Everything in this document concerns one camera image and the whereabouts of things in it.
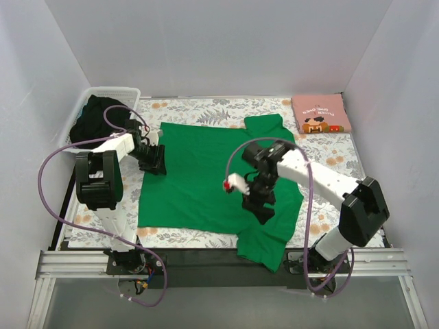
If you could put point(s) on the green t shirt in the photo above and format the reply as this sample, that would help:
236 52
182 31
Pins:
191 194

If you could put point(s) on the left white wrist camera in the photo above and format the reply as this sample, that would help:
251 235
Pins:
152 138

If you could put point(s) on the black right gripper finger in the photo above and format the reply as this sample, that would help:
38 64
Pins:
263 213
248 202

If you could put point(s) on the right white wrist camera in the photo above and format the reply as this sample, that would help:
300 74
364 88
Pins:
235 182

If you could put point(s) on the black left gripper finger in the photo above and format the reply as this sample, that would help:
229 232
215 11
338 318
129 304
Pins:
154 169
161 168

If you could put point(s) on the floral patterned table mat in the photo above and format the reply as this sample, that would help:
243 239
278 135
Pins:
336 151

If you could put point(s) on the folded pink printed t shirt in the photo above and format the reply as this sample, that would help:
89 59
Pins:
317 114

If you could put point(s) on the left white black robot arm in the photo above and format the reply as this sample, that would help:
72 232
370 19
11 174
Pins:
99 183

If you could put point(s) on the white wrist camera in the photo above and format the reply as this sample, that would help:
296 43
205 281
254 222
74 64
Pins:
152 138
235 182

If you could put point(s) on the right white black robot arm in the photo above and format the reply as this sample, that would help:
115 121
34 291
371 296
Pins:
361 203

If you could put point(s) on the black clothes in basket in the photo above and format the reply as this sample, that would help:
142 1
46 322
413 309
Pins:
91 124

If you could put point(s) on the aluminium frame rail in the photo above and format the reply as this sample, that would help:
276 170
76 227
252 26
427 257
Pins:
216 268

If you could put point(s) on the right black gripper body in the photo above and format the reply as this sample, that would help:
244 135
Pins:
258 204

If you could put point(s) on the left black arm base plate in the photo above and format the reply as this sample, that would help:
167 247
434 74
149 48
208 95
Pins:
134 262

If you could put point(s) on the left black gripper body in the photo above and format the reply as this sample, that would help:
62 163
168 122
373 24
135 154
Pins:
156 158

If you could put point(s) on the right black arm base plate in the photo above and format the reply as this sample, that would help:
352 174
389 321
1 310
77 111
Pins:
298 265

